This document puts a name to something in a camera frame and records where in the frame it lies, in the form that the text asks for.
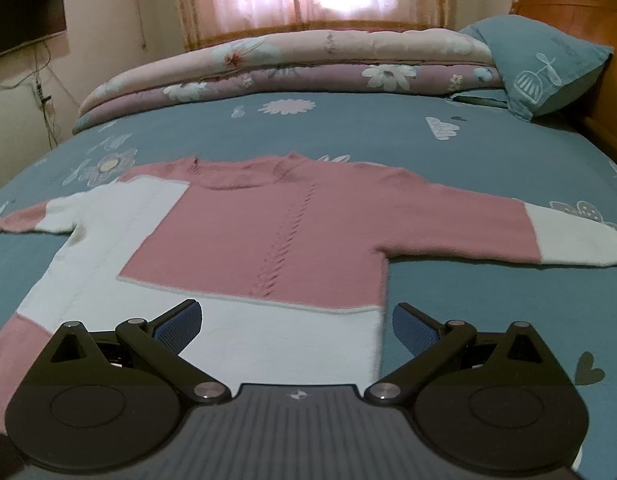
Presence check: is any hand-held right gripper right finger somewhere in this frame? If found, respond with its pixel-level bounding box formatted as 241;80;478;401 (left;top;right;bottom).
363;302;574;405

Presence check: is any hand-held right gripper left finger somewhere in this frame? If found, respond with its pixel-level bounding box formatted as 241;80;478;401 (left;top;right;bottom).
21;299;232;405

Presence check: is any folded floral quilt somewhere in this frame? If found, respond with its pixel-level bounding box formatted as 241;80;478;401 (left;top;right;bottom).
71;27;506;136

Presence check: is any blue floral bed sheet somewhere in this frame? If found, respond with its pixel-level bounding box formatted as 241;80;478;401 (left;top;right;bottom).
0;87;617;466

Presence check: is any wooden bed headboard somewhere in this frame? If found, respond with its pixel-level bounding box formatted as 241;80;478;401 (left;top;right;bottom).
508;0;617;161

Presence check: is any blue printed pillow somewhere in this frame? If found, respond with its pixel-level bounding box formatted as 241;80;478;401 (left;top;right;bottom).
451;14;615;122

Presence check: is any dark wall-mounted screen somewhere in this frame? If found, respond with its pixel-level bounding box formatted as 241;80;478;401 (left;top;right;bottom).
0;0;69;63

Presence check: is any pink and white sweater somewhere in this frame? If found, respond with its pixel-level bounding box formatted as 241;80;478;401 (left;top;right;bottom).
0;152;617;436

